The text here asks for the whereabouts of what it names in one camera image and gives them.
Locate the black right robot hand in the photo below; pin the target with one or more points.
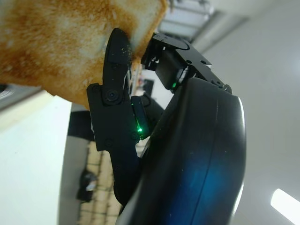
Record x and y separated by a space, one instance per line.
187 152

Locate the browned toast slice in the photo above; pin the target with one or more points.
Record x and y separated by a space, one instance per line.
58 47

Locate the black bag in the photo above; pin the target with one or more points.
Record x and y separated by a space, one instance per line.
86 185

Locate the ceiling light panel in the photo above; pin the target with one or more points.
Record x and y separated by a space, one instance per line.
286 197

